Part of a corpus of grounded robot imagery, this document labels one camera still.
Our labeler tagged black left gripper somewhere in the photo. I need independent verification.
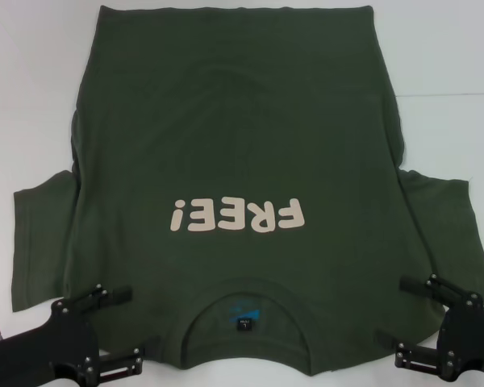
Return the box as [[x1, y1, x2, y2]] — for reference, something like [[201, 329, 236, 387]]
[[0, 283, 147, 387]]

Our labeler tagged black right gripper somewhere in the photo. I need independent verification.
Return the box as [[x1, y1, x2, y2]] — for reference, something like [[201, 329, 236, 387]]
[[376, 273, 484, 387]]

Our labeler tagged dark green FREE t-shirt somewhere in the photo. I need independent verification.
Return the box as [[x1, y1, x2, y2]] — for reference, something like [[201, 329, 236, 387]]
[[10, 3, 484, 372]]

